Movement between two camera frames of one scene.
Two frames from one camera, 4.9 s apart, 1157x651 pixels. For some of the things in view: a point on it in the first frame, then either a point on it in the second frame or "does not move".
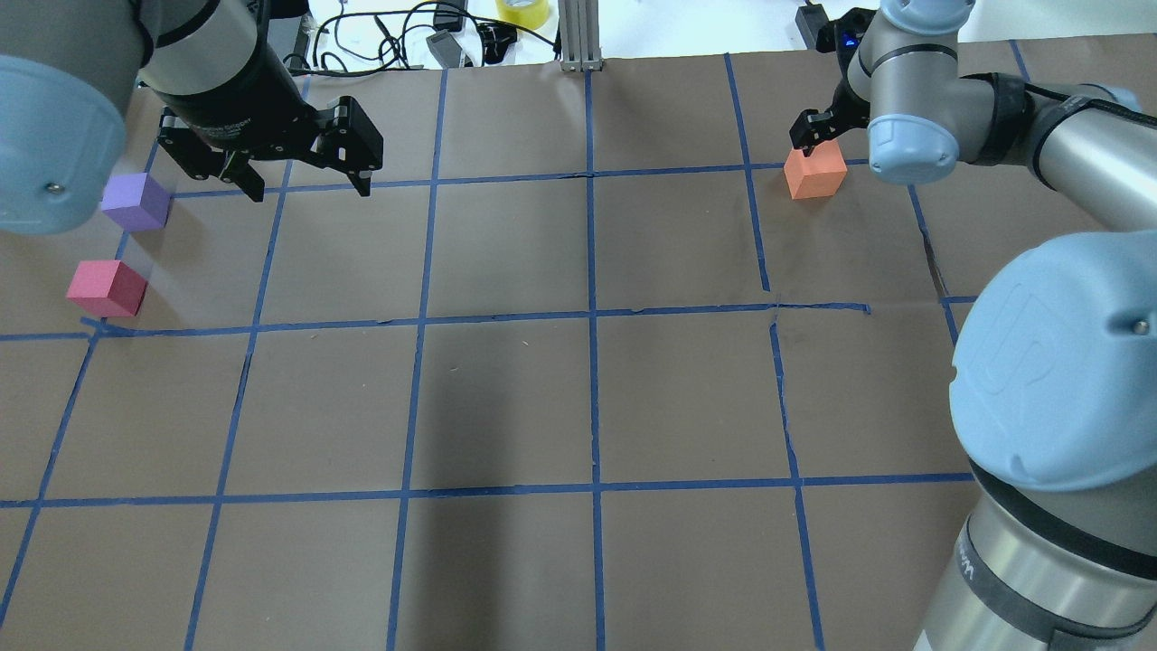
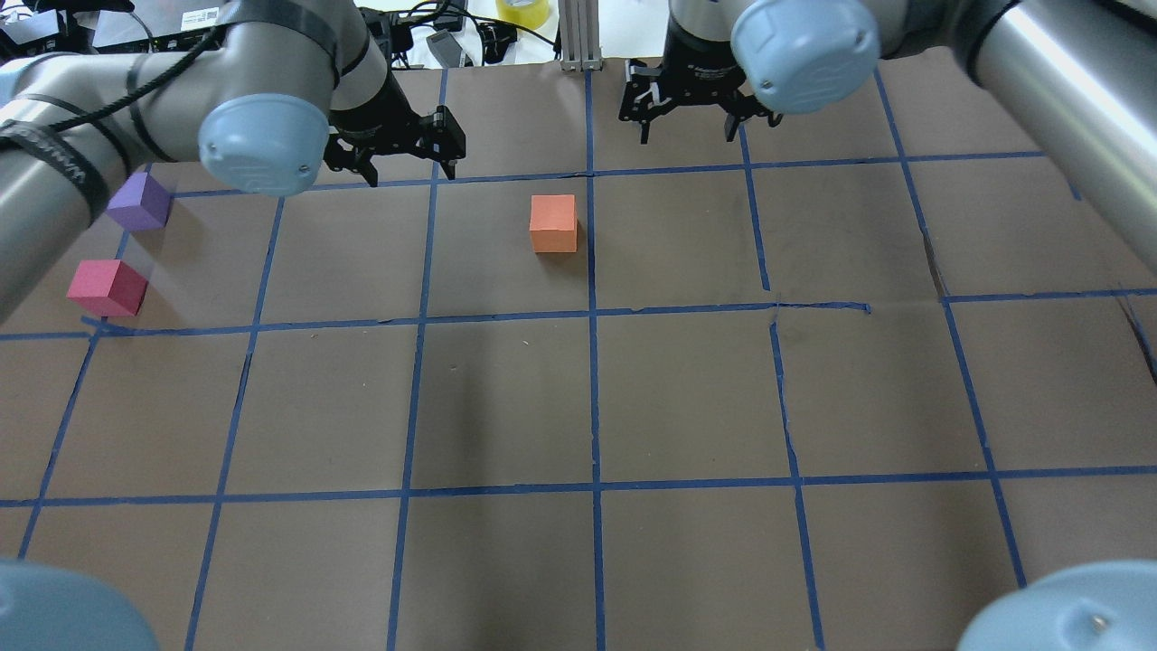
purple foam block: x=136 y=202 does not move
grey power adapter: x=446 y=48 does not move
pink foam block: x=108 y=287 does not move
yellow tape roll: x=531 y=14 does not move
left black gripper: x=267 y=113 → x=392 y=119
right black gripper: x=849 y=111 → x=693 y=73
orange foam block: x=818 y=174 → x=553 y=223
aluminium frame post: x=579 y=35 does not move
